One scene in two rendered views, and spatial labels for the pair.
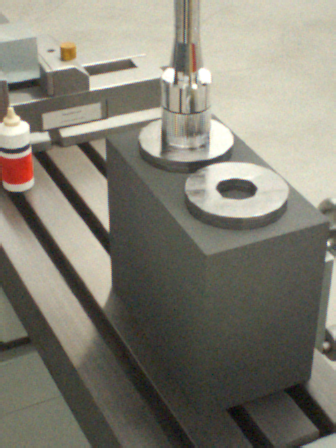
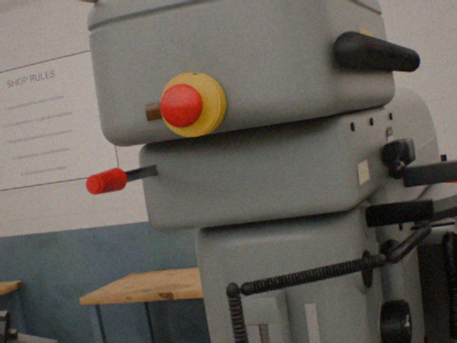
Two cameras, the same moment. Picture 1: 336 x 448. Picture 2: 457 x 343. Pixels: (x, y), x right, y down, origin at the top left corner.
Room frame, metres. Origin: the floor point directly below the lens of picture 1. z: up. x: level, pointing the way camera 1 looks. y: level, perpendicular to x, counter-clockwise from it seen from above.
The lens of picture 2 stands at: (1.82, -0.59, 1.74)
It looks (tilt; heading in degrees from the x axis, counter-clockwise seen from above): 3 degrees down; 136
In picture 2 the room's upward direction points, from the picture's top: 9 degrees counter-clockwise
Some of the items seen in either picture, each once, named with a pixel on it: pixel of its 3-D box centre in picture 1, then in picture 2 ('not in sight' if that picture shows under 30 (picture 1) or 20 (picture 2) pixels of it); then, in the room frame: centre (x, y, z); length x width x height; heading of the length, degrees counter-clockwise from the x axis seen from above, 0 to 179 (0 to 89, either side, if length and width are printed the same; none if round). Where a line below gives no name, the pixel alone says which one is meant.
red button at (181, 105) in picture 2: not in sight; (183, 105); (1.21, -0.05, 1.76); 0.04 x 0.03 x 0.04; 26
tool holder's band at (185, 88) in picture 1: (186, 80); not in sight; (0.76, -0.02, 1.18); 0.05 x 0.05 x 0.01
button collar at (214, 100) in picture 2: not in sight; (193, 104); (1.20, -0.03, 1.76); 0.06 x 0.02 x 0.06; 26
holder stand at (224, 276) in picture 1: (207, 251); not in sight; (0.72, -0.04, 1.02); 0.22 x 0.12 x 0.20; 25
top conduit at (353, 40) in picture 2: not in sight; (383, 56); (1.21, 0.27, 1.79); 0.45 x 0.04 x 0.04; 116
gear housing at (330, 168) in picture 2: not in sight; (284, 162); (1.08, 0.22, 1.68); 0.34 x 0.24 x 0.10; 116
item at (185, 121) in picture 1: (185, 112); not in sight; (0.76, -0.02, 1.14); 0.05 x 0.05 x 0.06
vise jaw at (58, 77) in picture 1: (54, 63); not in sight; (1.17, 0.15, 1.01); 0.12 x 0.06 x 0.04; 24
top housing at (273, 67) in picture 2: not in sight; (260, 57); (1.09, 0.19, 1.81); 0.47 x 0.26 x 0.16; 116
